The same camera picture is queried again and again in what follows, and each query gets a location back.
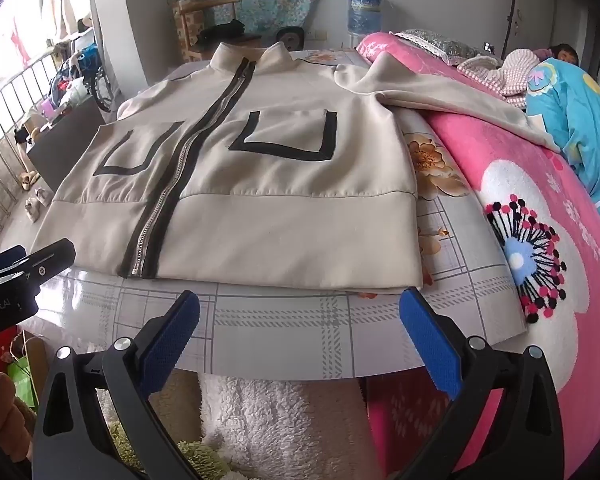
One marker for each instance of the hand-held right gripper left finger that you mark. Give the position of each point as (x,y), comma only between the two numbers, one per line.
(172,340)

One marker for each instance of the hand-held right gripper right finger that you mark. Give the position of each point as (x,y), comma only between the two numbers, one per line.
(427,340)

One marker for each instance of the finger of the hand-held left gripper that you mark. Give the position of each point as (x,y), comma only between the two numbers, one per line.
(52,260)
(0,261)

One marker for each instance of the beige zip jacket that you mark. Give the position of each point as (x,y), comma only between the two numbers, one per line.
(280,200)

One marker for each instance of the person's left hand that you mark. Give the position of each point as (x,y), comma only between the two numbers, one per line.
(10,412)

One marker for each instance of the beige plush slipper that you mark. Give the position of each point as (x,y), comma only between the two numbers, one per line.
(32,210)
(45,197)

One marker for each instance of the green bag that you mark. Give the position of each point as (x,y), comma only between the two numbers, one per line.
(22,382)

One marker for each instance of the pink floral blanket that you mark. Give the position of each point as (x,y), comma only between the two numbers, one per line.
(530,310)

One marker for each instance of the grey floral tablecloth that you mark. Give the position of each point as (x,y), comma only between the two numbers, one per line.
(280,330)

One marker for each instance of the dark cabinet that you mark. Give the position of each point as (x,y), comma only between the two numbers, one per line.
(65,135)

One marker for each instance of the white fluffy cloth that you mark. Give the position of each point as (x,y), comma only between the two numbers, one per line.
(280,425)

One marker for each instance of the metal railing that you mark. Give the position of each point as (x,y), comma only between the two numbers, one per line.
(0,110)

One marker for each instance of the pink plastic container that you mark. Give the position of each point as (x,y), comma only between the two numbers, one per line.
(47,108)

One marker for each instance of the blue wheelchair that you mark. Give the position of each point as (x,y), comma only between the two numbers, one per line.
(97,85)

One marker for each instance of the hanging red garment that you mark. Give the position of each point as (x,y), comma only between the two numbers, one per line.
(21,42)

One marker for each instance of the hanging pale jacket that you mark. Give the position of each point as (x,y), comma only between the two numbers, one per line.
(60,12)

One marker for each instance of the blue patterned quilt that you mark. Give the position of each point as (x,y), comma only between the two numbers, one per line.
(580,125)

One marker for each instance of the wooden chair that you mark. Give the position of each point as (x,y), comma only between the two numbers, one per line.
(190,25)

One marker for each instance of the black bag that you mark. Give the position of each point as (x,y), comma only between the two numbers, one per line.
(222,31)

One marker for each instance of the grey lace-edged pillow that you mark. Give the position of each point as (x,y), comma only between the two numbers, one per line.
(440,45)

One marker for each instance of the small black device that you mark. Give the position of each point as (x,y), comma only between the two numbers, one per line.
(490,47)

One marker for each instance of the white water dispenser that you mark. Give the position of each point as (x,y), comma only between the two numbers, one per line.
(356,40)

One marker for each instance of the black round fan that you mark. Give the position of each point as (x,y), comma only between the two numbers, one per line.
(290,39)

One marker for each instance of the blue water jug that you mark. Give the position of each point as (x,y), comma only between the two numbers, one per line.
(365,10)

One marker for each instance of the wall socket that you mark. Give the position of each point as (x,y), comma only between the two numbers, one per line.
(319,35)

